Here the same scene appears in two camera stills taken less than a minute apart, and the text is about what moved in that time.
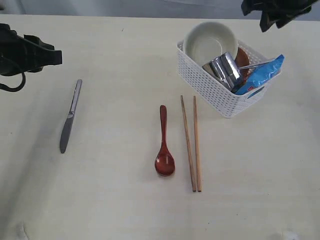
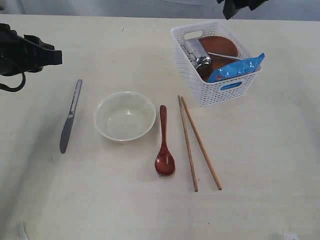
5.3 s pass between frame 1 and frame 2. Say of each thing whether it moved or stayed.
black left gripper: stayed
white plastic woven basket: moved
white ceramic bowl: moved
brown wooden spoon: stayed
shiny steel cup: moved
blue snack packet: moved
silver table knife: stayed
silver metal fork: moved
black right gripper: moved
